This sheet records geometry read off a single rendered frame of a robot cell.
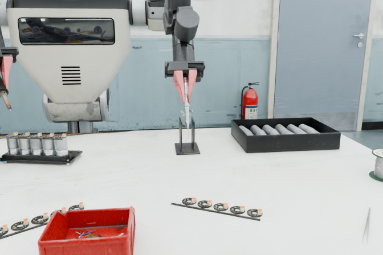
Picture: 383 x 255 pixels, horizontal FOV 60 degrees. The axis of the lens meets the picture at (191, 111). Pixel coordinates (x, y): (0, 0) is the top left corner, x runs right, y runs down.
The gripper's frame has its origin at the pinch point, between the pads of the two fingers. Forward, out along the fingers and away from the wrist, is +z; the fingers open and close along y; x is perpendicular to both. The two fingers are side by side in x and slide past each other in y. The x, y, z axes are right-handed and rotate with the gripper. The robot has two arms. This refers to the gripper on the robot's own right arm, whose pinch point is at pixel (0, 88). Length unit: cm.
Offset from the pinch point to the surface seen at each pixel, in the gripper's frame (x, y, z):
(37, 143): -6.7, 3.5, 15.9
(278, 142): -31, 51, 32
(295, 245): -51, 22, 46
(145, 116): 203, 157, -36
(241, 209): -42, 23, 40
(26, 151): -4.0, 1.6, 16.8
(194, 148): -18.8, 34.8, 26.8
